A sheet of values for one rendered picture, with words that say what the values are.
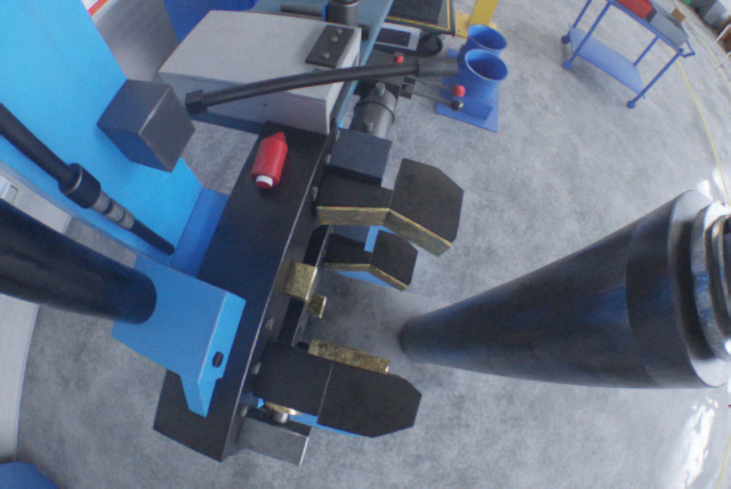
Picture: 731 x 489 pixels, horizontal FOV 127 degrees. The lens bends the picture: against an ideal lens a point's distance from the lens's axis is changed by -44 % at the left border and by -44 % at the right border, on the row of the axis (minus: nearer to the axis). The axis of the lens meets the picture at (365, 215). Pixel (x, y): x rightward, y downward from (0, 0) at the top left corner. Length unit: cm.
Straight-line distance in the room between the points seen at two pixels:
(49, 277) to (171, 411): 38
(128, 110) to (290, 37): 44
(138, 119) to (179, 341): 31
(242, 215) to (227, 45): 38
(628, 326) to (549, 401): 171
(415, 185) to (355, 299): 87
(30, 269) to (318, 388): 51
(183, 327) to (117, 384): 161
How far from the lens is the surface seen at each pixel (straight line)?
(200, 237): 67
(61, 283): 39
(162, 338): 54
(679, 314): 33
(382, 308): 152
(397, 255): 117
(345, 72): 43
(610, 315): 38
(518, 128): 245
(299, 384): 66
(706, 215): 37
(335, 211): 71
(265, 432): 69
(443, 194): 76
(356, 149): 74
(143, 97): 43
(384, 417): 67
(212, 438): 64
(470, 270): 182
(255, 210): 64
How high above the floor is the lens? 165
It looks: 68 degrees down
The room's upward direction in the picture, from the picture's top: 11 degrees clockwise
